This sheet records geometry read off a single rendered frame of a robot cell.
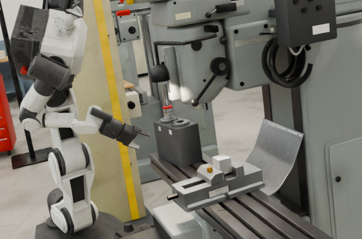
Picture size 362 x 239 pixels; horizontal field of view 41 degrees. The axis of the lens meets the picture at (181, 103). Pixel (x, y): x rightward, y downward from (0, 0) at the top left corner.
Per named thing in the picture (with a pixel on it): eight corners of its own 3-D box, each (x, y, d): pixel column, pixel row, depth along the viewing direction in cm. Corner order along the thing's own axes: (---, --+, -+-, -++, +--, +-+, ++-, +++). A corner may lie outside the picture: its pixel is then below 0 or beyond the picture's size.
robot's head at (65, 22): (52, 28, 200) (54, 13, 193) (67, 16, 207) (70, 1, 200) (65, 37, 200) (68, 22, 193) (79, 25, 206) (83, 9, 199)
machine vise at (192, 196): (187, 213, 179) (183, 185, 176) (171, 199, 192) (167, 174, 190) (266, 186, 192) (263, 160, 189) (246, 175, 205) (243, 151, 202)
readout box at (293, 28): (292, 48, 163) (286, -15, 158) (277, 47, 172) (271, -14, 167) (340, 38, 170) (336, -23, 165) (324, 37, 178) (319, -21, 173)
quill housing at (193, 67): (190, 110, 184) (178, 26, 177) (172, 100, 203) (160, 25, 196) (234, 99, 190) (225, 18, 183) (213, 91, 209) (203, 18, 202)
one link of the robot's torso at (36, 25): (5, 96, 214) (7, 41, 187) (20, 41, 234) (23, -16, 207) (72, 107, 221) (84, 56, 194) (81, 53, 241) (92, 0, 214)
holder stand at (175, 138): (182, 168, 224) (175, 127, 219) (158, 157, 242) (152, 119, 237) (203, 160, 230) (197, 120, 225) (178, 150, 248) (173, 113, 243)
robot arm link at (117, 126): (125, 151, 221) (101, 142, 217) (127, 135, 228) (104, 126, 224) (138, 136, 214) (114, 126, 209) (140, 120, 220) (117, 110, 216)
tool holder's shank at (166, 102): (172, 105, 234) (168, 82, 231) (167, 106, 232) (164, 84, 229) (166, 104, 236) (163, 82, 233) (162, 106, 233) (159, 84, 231)
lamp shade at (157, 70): (147, 82, 183) (145, 65, 181) (162, 77, 187) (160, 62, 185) (158, 83, 177) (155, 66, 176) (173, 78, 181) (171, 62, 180)
